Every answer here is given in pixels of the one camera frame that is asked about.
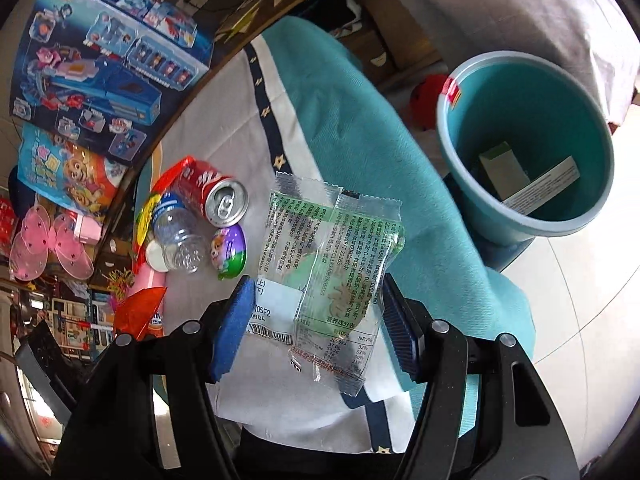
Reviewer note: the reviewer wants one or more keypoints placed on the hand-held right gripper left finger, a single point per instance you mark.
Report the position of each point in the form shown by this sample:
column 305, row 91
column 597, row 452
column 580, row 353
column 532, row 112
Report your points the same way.
column 232, row 320

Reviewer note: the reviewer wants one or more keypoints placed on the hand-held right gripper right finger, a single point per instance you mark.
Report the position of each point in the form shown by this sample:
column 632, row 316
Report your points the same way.
column 400, row 330

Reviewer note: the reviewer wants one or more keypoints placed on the clear plastic bottle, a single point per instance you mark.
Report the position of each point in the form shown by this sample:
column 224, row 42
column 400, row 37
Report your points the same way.
column 175, row 230

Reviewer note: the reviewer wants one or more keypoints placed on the clear green print wrapper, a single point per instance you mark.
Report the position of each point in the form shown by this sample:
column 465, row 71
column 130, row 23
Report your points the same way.
column 320, row 240

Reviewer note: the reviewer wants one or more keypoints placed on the red soda can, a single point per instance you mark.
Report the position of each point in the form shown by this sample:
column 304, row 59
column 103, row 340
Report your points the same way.
column 200, row 182

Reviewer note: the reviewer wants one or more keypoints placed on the teal plastic bin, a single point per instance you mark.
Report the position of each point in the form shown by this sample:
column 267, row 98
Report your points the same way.
column 500, row 110

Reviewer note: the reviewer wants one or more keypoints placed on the white barcode paper slip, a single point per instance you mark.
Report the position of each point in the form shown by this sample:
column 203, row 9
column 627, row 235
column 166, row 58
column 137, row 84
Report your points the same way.
column 265, row 310

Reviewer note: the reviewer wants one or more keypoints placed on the purple green egg toy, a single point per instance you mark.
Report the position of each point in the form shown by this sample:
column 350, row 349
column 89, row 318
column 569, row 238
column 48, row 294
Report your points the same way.
column 229, row 250

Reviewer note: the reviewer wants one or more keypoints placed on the shelf of assorted toys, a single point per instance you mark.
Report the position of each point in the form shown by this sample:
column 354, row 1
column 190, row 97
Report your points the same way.
column 75, row 310

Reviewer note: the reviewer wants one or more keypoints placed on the red orange plastic piece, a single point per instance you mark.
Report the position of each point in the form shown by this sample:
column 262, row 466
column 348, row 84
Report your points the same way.
column 137, row 312

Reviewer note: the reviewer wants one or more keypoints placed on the pink packet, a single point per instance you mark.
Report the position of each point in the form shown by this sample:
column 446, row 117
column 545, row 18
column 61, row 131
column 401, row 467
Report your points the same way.
column 145, row 278

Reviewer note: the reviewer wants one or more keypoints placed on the white round lid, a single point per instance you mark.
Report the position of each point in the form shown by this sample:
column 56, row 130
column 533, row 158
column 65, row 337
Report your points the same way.
column 157, row 256

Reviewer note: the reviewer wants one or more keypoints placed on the pink butterfly wings toy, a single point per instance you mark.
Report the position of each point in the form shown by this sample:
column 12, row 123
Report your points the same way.
column 35, row 245

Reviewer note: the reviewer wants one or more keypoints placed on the red yellow snack packet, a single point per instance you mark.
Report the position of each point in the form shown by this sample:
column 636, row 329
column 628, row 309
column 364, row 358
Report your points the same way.
column 142, row 220

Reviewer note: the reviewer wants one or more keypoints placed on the small pink box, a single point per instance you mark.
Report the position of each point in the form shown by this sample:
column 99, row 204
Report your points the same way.
column 89, row 229

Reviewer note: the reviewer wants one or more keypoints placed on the small white green box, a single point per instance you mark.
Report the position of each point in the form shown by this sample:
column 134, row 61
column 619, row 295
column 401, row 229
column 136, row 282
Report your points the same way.
column 500, row 165

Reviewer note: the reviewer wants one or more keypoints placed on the cartoon print snack bag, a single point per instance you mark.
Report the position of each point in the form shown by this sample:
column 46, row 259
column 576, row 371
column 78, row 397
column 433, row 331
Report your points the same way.
column 65, row 175

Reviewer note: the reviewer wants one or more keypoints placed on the white printed label strip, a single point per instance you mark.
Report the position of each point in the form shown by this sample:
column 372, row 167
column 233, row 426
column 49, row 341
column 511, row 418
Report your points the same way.
column 545, row 185

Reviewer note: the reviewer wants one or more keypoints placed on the teal white star blanket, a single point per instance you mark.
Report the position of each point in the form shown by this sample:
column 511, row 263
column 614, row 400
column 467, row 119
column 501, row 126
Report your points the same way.
column 350, row 110

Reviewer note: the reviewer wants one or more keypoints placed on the blue toy set box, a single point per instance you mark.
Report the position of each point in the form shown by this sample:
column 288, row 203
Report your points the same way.
column 110, row 60

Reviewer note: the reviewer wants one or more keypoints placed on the grey fabric cushion bag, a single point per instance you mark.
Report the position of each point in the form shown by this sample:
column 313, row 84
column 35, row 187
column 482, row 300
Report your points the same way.
column 525, row 20

